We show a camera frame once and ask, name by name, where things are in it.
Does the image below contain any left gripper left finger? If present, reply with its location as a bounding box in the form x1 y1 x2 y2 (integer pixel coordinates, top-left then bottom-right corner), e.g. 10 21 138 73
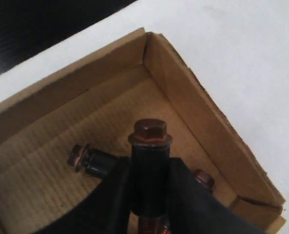
36 156 135 234

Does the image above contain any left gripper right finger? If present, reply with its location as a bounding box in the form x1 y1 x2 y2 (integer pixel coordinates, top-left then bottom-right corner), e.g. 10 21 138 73
161 157 269 234

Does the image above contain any black cylindrical sleeve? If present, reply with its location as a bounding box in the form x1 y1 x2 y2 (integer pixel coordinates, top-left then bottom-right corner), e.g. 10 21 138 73
84 150 118 181
131 143 171 216

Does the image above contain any copper hex flange bolt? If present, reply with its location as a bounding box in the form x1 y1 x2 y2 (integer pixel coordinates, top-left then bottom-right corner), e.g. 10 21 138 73
66 143 91 173
192 169 215 195
128 118 173 234

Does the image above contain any open cardboard box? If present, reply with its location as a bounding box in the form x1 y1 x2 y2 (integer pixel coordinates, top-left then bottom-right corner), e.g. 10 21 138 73
0 27 287 234

